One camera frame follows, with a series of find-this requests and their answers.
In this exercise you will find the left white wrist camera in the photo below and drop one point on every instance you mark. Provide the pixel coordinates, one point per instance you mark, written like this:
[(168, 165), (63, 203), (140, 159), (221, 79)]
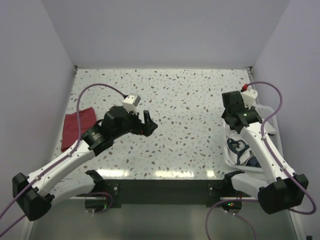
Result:
[(131, 102)]

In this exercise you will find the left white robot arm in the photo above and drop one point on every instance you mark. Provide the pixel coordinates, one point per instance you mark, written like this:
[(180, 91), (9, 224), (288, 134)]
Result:
[(32, 191)]

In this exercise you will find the white printed tank top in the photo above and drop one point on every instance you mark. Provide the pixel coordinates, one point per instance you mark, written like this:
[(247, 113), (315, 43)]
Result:
[(237, 151)]

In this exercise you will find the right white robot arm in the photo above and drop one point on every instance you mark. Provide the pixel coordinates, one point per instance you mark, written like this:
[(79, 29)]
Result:
[(279, 187)]

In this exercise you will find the white plastic laundry basket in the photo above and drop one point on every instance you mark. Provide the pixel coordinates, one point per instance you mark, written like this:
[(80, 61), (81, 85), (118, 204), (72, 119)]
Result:
[(272, 130)]

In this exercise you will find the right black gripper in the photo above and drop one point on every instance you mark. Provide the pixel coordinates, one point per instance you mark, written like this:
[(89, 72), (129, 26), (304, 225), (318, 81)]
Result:
[(246, 108)]

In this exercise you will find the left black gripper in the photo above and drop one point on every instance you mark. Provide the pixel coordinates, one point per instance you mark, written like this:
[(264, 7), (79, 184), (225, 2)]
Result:
[(140, 128)]

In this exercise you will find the folded dark red tank top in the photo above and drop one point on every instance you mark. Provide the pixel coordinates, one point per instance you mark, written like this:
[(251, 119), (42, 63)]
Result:
[(70, 126)]

